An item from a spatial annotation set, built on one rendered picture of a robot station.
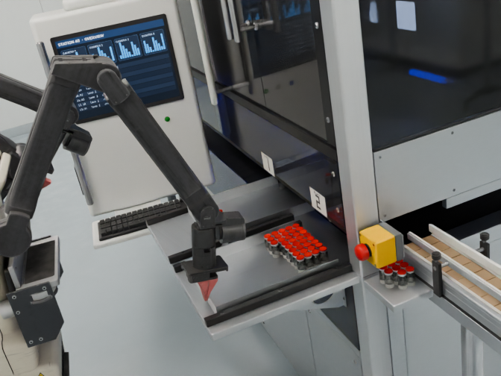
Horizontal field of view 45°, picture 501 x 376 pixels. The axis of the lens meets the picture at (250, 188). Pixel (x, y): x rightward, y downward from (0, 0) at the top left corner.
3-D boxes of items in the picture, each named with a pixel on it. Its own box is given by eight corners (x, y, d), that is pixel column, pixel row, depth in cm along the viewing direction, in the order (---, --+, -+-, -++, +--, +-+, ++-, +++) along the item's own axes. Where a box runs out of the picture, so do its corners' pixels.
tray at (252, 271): (294, 230, 177) (293, 220, 175) (339, 270, 155) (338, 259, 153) (186, 270, 167) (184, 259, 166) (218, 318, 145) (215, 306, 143)
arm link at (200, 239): (188, 218, 143) (194, 227, 138) (216, 214, 145) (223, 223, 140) (189, 244, 145) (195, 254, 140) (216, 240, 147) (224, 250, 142)
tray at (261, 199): (279, 182, 209) (278, 173, 208) (314, 210, 187) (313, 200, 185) (188, 212, 200) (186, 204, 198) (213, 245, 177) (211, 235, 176)
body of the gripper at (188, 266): (229, 273, 145) (228, 245, 142) (188, 281, 141) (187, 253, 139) (219, 261, 151) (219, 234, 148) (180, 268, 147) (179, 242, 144)
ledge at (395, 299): (410, 267, 154) (410, 261, 153) (443, 292, 142) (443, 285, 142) (364, 286, 150) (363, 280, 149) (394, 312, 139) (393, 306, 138)
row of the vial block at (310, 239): (300, 236, 173) (297, 222, 171) (330, 263, 158) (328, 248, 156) (292, 238, 173) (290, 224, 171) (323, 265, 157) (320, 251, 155)
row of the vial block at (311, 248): (292, 239, 173) (290, 224, 171) (323, 265, 157) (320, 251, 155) (285, 241, 172) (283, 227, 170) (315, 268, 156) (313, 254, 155)
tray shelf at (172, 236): (274, 183, 214) (273, 177, 213) (385, 271, 154) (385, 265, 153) (146, 225, 201) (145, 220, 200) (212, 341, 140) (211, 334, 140)
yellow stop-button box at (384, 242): (386, 246, 146) (384, 221, 143) (403, 259, 140) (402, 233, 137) (359, 257, 144) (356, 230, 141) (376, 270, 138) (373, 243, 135)
